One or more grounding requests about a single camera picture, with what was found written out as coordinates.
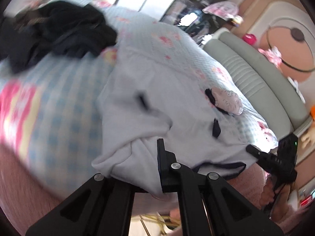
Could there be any white navy-trimmed t-shirt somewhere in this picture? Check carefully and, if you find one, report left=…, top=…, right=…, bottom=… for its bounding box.
left=92, top=49, right=256, bottom=196

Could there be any black open clothes rack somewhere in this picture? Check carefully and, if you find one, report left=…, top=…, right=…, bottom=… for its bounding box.
left=160, top=0, right=226, bottom=40

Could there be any black clothes pile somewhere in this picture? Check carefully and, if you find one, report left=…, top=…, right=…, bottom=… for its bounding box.
left=1, top=1, right=118, bottom=74

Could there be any person right hand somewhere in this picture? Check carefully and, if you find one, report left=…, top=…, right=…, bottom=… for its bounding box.
left=259, top=176, right=290, bottom=222

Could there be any grey padded headboard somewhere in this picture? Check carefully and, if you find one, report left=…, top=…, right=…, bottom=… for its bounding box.
left=203, top=29, right=312, bottom=139

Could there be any pink white storage pouch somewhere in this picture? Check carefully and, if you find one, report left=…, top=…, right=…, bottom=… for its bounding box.
left=205, top=87, right=243, bottom=115

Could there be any pink white plush toy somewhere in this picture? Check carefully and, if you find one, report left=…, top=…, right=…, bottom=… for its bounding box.
left=258, top=46, right=282, bottom=68

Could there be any blue checked cartoon bedspread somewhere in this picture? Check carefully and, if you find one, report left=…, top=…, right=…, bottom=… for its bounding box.
left=1, top=6, right=278, bottom=197

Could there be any red plush toy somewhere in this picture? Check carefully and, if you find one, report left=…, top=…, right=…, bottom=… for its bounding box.
left=242, top=33, right=257, bottom=46

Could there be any yellow white duck plush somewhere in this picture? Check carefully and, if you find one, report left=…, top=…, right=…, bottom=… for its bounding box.
left=231, top=15, right=244, bottom=27

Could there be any pink patterned hanging cloth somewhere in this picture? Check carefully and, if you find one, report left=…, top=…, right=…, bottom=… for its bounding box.
left=202, top=1, right=239, bottom=21

